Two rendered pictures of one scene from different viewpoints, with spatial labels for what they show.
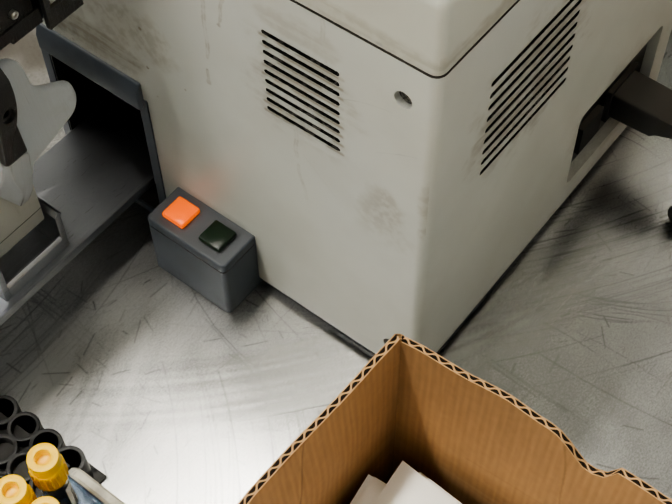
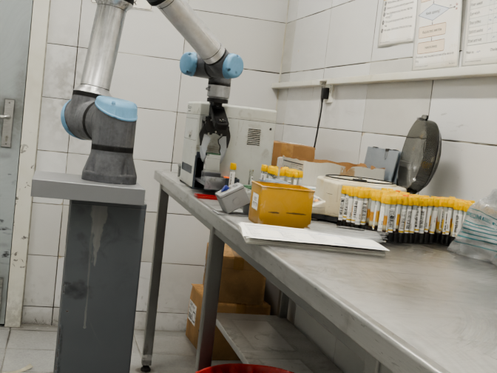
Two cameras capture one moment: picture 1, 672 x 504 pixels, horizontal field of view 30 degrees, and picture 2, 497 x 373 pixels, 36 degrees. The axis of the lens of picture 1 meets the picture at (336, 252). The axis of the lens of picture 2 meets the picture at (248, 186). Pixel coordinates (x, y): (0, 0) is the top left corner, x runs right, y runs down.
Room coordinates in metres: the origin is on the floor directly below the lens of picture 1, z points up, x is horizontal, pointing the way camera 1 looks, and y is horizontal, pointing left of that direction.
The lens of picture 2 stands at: (-1.23, 2.16, 1.12)
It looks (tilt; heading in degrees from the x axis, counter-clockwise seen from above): 5 degrees down; 307
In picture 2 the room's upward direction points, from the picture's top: 6 degrees clockwise
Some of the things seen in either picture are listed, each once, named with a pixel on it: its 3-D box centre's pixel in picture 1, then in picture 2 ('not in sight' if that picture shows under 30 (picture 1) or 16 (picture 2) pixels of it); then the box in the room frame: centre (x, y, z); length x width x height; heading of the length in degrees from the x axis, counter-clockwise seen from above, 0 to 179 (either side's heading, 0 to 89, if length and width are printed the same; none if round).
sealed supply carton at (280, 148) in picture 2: not in sight; (279, 163); (0.64, -0.51, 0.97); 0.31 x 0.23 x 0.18; 135
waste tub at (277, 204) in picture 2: not in sight; (280, 205); (-0.13, 0.57, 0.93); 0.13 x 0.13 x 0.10; 48
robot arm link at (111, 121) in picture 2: not in sight; (113, 121); (0.38, 0.68, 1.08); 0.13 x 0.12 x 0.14; 172
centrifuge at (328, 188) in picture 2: not in sight; (351, 199); (-0.13, 0.21, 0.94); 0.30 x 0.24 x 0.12; 42
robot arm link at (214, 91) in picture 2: not in sight; (217, 92); (0.44, 0.18, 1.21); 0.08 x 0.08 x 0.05
